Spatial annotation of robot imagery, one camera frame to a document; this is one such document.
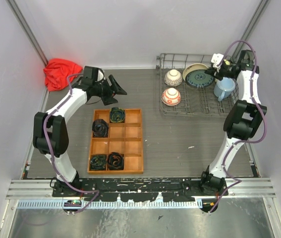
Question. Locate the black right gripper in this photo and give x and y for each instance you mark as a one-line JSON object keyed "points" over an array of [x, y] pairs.
{"points": [[212, 72]]}

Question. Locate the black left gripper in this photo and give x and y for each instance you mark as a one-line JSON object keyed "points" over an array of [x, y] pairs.
{"points": [[117, 89]]}

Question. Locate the light blue ceramic mug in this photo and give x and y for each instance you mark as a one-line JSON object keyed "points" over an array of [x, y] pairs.
{"points": [[223, 88]]}

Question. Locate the blue green patterned plate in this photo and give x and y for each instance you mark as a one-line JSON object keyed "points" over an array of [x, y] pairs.
{"points": [[198, 79]]}

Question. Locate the cream plate with flower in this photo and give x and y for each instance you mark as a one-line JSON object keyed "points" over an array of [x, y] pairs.
{"points": [[193, 67]]}

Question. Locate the white purple patterned bowl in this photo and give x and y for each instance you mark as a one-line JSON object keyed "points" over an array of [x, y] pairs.
{"points": [[173, 78]]}

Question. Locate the red orange patterned bowl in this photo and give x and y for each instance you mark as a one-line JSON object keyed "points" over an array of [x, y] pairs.
{"points": [[171, 97]]}

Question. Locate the yellow green ceramic mug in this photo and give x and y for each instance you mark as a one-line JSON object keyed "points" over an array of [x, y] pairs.
{"points": [[227, 62]]}

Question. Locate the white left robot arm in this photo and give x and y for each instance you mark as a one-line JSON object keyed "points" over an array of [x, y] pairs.
{"points": [[50, 135]]}

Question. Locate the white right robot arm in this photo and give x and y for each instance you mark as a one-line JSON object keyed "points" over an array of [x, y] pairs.
{"points": [[243, 120]]}

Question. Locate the blue yellow rolled tie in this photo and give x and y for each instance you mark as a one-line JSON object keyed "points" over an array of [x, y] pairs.
{"points": [[117, 115]]}

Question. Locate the dark brown rolled tie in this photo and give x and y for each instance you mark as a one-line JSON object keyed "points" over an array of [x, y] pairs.
{"points": [[100, 128]]}

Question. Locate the orange wooden compartment tray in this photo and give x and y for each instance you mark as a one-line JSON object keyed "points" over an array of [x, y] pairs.
{"points": [[125, 138]]}

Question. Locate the red crumpled cloth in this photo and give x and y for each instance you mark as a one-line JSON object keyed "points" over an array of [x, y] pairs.
{"points": [[56, 72]]}

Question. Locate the black orange rolled tie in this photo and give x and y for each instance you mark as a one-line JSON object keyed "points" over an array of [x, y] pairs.
{"points": [[115, 161]]}

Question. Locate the grey wire dish rack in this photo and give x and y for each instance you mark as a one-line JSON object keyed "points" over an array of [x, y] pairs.
{"points": [[194, 101]]}

